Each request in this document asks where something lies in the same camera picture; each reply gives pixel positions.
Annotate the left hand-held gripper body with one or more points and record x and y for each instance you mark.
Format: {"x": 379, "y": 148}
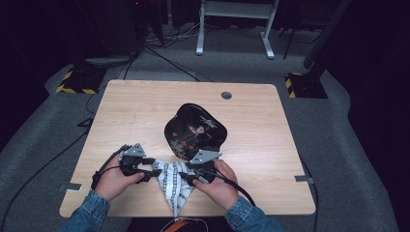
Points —
{"x": 130, "y": 161}

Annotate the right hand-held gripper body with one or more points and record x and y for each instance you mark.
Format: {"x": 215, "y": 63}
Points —
{"x": 204, "y": 164}

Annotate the white black-patterned cloth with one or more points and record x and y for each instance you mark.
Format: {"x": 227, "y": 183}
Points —
{"x": 174, "y": 190}

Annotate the black floral lacquer plate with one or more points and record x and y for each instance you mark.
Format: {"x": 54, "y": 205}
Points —
{"x": 193, "y": 129}

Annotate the person's left hand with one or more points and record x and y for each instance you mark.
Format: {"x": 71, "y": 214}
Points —
{"x": 112, "y": 182}

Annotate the person's right hand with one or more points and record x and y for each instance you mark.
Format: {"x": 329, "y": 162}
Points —
{"x": 222, "y": 190}

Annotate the black yellow-striped stand base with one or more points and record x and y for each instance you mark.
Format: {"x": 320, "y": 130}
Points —
{"x": 80, "y": 80}
{"x": 306, "y": 85}

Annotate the grey flat floor base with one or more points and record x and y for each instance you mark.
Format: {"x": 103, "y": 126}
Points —
{"x": 108, "y": 61}

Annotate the black tripod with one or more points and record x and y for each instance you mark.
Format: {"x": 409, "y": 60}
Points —
{"x": 291, "y": 35}

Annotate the slanted black pole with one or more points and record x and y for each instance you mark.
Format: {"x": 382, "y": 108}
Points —
{"x": 325, "y": 35}

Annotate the white metal stand frame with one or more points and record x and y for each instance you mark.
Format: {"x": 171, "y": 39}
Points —
{"x": 237, "y": 9}

